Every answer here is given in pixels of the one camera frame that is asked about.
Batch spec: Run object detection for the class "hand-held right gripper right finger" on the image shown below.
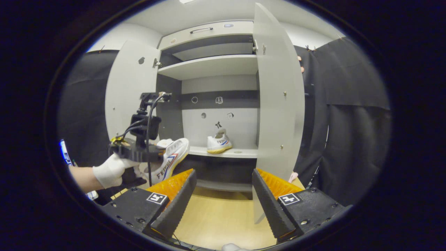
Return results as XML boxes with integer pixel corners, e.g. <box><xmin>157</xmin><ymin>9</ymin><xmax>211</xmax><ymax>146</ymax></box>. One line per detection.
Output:
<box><xmin>252</xmin><ymin>168</ymin><xmax>352</xmax><ymax>244</ymax></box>

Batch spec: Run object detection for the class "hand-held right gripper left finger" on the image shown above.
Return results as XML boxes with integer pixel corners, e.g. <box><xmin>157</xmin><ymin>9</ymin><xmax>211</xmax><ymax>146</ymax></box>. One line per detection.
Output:
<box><xmin>101</xmin><ymin>169</ymin><xmax>197</xmax><ymax>241</ymax></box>

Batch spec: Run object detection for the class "white canvas shoe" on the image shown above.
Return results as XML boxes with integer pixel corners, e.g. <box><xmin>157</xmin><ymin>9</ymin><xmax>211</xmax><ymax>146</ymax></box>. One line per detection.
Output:
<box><xmin>207</xmin><ymin>128</ymin><xmax>233</xmax><ymax>154</ymax></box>
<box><xmin>139</xmin><ymin>138</ymin><xmax>190</xmax><ymax>185</ymax></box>

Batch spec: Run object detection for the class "grey shoe cabinet door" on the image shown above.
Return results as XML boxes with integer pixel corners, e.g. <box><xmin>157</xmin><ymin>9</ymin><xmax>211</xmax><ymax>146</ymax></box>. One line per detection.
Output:
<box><xmin>105</xmin><ymin>39</ymin><xmax>162</xmax><ymax>168</ymax></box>
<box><xmin>252</xmin><ymin>3</ymin><xmax>305</xmax><ymax>224</ymax></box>

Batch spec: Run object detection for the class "white blue printed board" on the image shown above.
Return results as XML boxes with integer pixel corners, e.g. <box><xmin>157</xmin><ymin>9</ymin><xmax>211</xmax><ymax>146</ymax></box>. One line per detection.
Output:
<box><xmin>59</xmin><ymin>139</ymin><xmax>99</xmax><ymax>201</ymax></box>

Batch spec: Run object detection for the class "black backdrop cloth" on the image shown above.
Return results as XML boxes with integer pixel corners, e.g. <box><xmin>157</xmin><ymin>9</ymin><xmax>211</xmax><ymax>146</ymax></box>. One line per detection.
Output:
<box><xmin>57</xmin><ymin>37</ymin><xmax>392</xmax><ymax>206</ymax></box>

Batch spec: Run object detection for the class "black camera cable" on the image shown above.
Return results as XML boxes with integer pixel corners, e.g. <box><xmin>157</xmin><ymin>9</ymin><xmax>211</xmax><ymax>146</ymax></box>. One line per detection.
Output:
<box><xmin>145</xmin><ymin>92</ymin><xmax>172</xmax><ymax>187</ymax></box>

